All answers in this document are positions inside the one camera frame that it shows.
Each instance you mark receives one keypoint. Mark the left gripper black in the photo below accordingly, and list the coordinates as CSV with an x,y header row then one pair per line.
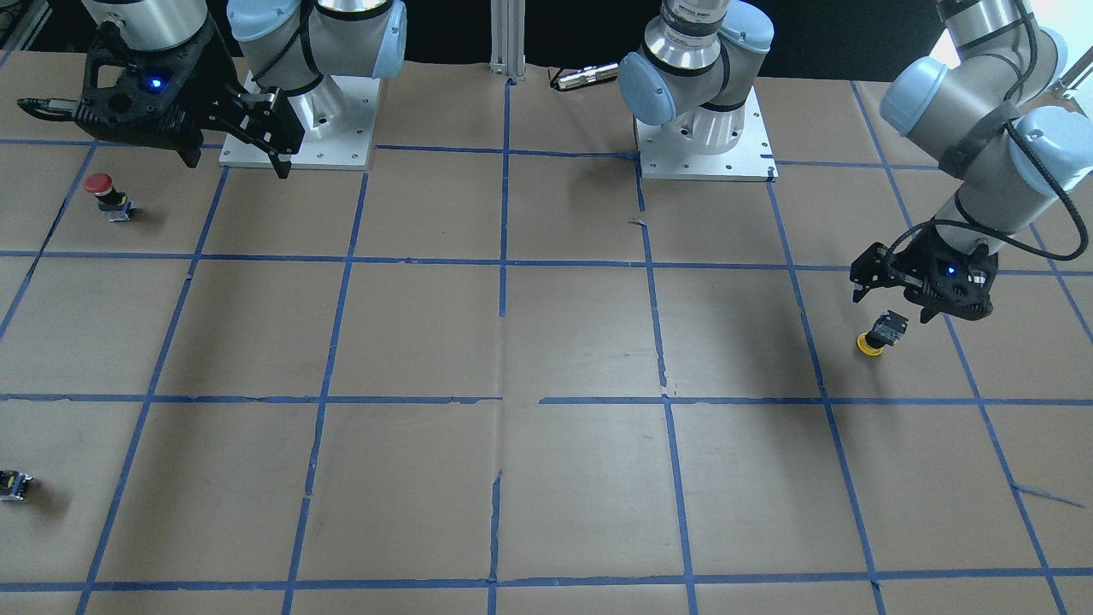
x,y
915,254

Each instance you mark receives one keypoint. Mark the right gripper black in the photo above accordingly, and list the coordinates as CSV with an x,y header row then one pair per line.
x,y
211,79

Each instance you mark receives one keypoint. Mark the yellow push button switch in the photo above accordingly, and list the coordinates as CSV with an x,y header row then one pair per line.
x,y
884,332

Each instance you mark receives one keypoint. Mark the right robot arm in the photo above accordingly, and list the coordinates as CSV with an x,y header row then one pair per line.
x,y
329,57

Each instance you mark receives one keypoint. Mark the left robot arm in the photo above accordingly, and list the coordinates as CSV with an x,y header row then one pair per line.
x,y
697,64

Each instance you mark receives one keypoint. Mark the silver metal tool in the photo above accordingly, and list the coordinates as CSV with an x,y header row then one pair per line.
x,y
585,77

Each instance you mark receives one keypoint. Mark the brown paper table cover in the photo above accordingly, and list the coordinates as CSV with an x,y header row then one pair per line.
x,y
501,372

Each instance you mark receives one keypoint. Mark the small black contact block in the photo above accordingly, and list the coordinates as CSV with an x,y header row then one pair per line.
x,y
14,485

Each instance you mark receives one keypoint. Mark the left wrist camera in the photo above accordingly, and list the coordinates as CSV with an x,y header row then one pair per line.
x,y
982,269

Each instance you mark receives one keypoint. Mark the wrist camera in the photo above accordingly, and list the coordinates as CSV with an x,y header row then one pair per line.
x,y
982,269
104,113

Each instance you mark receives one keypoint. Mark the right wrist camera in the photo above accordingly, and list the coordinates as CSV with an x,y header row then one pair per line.
x,y
104,113

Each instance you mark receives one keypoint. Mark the red push button switch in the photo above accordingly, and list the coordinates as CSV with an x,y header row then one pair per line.
x,y
115,205

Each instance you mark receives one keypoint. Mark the aluminium frame post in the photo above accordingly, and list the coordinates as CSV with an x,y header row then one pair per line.
x,y
508,20

